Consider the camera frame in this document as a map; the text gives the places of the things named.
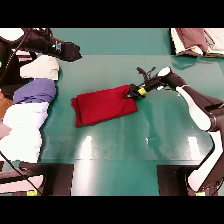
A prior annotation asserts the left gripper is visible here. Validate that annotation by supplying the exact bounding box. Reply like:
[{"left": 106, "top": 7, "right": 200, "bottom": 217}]
[{"left": 62, "top": 41, "right": 83, "bottom": 63}]

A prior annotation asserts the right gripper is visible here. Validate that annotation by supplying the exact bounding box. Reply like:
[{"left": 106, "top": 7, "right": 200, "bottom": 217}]
[{"left": 126, "top": 83, "right": 148, "bottom": 100}]

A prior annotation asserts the red T-shirt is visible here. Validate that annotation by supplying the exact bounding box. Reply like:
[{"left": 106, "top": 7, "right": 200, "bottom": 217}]
[{"left": 70, "top": 84, "right": 140, "bottom": 128}]

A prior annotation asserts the purple garment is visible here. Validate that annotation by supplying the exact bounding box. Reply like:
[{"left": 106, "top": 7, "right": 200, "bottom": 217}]
[{"left": 12, "top": 77, "right": 58, "bottom": 105}]

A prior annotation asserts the white garment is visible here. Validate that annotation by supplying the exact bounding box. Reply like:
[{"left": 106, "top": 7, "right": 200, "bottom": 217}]
[
  {"left": 203, "top": 27, "right": 224, "bottom": 56},
  {"left": 2, "top": 101, "right": 51, "bottom": 130},
  {"left": 0, "top": 127, "right": 43, "bottom": 164}
]

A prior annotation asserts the brown garment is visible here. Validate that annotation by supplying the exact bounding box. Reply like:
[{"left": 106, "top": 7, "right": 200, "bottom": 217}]
[{"left": 175, "top": 27, "right": 210, "bottom": 56}]

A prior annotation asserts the orange-brown garment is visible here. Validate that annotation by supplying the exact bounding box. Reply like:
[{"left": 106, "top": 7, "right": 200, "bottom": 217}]
[{"left": 0, "top": 89, "right": 15, "bottom": 120}]

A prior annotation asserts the black cable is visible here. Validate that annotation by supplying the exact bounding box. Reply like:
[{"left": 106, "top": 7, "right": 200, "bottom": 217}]
[{"left": 0, "top": 150, "right": 44, "bottom": 197}]

